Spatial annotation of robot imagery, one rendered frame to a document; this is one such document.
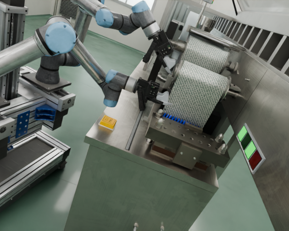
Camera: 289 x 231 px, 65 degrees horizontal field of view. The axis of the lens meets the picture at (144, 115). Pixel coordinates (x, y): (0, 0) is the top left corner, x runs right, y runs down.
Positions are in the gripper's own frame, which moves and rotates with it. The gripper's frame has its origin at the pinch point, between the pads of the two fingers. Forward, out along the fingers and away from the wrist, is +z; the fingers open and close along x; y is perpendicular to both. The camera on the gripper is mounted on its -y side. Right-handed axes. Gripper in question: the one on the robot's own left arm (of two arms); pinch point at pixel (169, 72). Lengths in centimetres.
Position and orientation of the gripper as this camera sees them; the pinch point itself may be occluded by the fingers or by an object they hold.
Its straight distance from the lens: 119.1
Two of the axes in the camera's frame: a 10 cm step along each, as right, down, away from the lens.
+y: 8.6, -4.0, -3.3
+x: 1.4, -4.3, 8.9
